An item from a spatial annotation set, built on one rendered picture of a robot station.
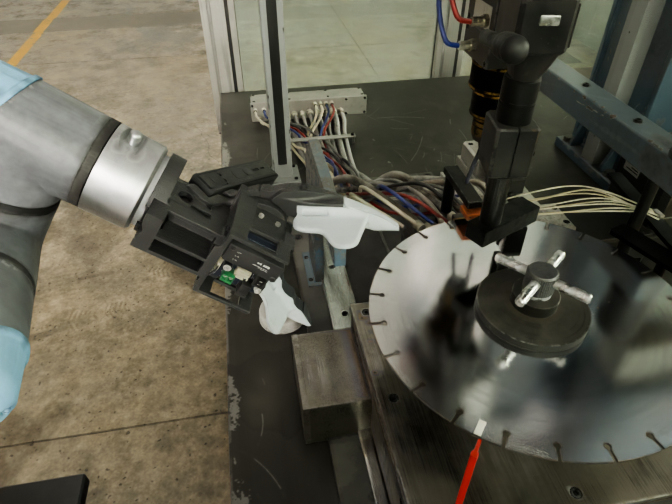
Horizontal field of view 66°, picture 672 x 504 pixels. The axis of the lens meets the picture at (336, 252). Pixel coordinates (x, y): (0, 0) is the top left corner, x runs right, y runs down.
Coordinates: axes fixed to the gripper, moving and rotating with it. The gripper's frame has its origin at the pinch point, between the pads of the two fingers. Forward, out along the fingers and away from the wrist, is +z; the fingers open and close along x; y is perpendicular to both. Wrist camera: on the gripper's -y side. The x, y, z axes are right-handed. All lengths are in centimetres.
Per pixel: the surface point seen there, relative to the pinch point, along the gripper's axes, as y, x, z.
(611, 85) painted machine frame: -63, 24, 46
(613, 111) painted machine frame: -26.5, 23.3, 25.5
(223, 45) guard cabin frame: -106, -28, -22
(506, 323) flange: 3.3, 5.6, 14.1
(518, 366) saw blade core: 7.7, 4.9, 14.8
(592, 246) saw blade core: -10.1, 12.2, 25.9
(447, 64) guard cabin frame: -121, -1, 37
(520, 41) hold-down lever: 1.6, 25.1, -3.5
